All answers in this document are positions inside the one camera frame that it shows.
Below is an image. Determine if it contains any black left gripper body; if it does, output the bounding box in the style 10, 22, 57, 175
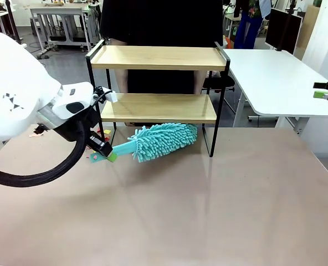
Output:
54, 104, 114, 157

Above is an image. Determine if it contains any teal microfiber duster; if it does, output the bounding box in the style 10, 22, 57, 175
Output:
89, 122, 198, 165

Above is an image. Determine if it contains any person's right forearm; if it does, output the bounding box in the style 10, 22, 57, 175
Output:
108, 37, 129, 94

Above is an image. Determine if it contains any person's left forearm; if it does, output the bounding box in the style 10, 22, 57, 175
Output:
193, 70, 209, 95

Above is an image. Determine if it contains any white desk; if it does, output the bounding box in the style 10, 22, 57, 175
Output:
222, 48, 328, 134

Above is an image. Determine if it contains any brown cardboard panel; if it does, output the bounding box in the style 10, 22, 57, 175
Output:
295, 5, 321, 60

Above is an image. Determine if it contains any black monitor pole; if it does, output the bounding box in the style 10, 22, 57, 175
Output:
276, 0, 296, 53

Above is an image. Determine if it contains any black monitor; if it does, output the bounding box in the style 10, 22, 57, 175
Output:
264, 7, 303, 55

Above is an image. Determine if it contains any person in blue trousers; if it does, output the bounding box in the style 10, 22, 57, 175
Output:
233, 0, 273, 50

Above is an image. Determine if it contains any dark plastic stool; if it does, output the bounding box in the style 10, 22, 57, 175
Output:
202, 73, 235, 94

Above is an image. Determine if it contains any person in black shirt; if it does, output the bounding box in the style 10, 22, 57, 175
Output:
99, 0, 224, 95

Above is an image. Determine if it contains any grey metal table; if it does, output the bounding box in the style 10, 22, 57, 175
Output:
29, 2, 101, 53

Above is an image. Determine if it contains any black tripod pole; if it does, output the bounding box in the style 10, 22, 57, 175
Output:
4, 0, 26, 45

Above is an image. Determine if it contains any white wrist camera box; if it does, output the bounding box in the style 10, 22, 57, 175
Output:
101, 86, 118, 104

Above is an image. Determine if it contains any black frame wooden shelf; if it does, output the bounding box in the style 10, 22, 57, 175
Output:
85, 39, 231, 158

